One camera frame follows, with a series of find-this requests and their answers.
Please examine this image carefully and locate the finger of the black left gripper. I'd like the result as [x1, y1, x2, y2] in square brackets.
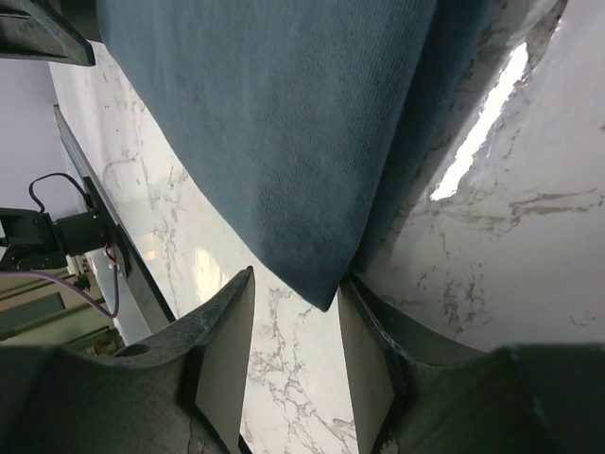
[1, 0, 95, 66]

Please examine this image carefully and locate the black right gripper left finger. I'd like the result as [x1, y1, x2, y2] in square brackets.
[1, 269, 255, 453]

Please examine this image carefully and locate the blue t shirt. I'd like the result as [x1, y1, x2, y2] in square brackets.
[97, 1, 496, 310]

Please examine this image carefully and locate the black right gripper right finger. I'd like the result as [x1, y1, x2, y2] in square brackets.
[338, 276, 604, 453]

